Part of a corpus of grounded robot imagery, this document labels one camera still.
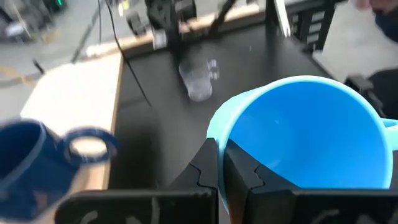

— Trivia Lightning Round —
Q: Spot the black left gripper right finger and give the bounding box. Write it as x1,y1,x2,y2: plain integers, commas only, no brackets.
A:
222,139,398,224

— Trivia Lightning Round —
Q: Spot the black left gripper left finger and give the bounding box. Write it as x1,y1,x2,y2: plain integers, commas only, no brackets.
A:
54,138,220,224

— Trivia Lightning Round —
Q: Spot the light blue plastic mug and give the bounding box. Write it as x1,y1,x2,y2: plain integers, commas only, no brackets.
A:
206,75,398,215

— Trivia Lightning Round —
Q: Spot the clear glass mug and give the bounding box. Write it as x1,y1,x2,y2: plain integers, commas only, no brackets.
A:
178,57,221,103

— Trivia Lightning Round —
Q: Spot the dark blue ceramic mug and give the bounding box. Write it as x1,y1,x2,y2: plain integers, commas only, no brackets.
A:
0,118,119,222

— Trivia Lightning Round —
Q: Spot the light wooden table side panel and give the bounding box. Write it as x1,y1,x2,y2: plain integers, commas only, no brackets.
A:
86,4,265,60

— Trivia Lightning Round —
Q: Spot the person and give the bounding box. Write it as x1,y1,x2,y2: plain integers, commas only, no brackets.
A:
353,0,398,121

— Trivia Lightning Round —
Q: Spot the person's hand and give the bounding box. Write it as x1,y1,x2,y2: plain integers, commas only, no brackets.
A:
354,0,398,11

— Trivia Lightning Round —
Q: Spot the white bar bracket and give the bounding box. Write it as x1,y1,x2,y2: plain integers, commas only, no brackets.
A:
272,0,292,39

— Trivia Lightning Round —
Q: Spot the black table frame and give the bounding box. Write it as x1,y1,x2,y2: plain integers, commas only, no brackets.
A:
208,0,336,55

